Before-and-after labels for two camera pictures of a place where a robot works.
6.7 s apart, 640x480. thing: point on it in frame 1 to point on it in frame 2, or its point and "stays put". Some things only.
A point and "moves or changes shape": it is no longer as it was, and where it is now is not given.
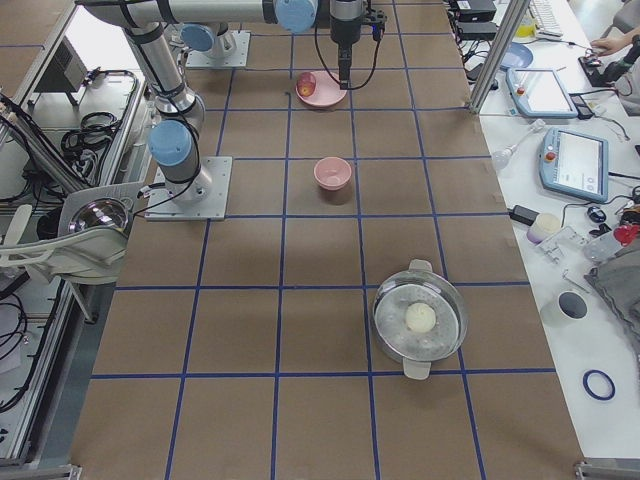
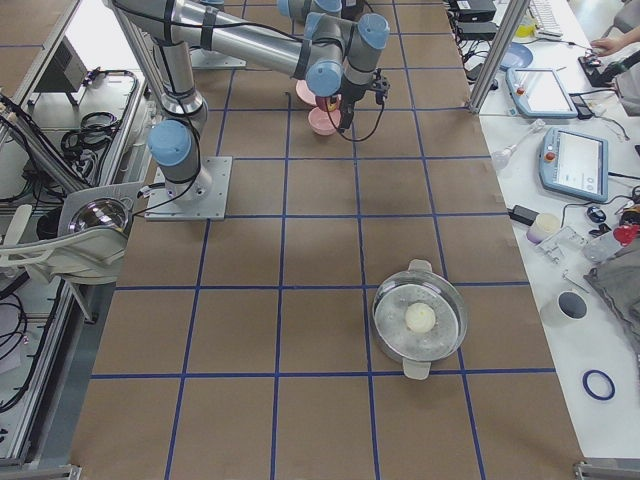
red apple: x=306 y=84 moves or changes shape
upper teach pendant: x=539 y=93 stays put
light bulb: x=501 y=158 stays put
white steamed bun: x=420 y=317 stays put
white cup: x=570 y=307 stays put
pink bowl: x=332 y=173 to x=324 y=123
